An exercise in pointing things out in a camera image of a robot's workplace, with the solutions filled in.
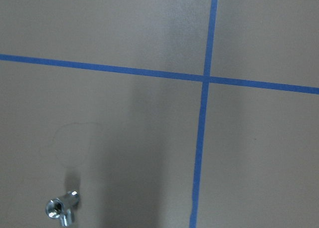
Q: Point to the chrome metal angle valve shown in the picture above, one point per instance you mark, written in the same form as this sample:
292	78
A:
62	208

